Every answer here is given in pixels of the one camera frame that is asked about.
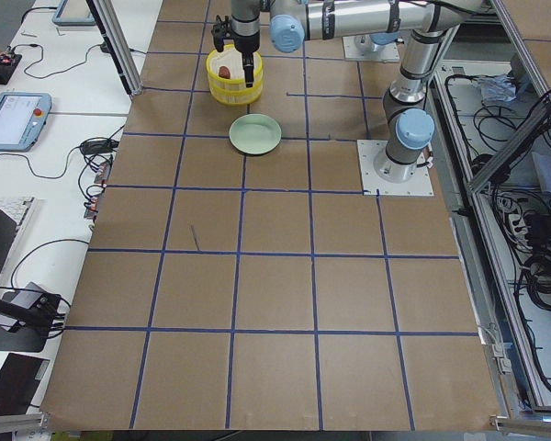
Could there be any brown bun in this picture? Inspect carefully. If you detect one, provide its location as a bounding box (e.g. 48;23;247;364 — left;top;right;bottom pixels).
219;66;231;79

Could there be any pale green plate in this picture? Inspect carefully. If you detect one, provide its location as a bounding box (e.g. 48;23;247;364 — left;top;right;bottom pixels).
229;114;282;155

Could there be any teach pendant tablet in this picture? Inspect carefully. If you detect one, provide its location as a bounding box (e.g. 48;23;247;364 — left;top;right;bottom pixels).
0;92;51;153
51;0;96;27

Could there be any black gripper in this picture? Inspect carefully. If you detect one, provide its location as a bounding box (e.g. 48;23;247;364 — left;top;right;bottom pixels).
211;16;260;88

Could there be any black power adapter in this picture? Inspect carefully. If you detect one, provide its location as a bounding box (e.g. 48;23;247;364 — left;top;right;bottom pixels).
80;140;118;155

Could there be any aluminium side rail frame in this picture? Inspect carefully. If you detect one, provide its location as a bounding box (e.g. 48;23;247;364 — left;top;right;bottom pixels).
431;1;551;415

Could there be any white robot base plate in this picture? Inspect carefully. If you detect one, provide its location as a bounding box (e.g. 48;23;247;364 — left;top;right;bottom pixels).
356;140;434;197

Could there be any aluminium frame post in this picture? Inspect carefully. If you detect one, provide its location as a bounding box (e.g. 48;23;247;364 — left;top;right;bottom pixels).
86;0;142;97

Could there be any yellow-rimmed steamer layer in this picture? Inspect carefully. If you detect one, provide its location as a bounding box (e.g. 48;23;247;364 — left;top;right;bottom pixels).
210;85;263;106
206;50;264;90

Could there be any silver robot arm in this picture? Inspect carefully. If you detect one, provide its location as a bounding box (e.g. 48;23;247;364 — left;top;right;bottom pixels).
211;0;482;184

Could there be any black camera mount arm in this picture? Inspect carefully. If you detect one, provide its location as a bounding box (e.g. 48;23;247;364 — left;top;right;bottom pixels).
0;300;52;328

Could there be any black cable bundle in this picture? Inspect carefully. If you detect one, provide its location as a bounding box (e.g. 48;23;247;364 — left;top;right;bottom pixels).
513;252;551;313

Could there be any white keyboard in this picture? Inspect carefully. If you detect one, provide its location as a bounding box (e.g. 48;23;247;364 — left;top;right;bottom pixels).
0;196;38;232

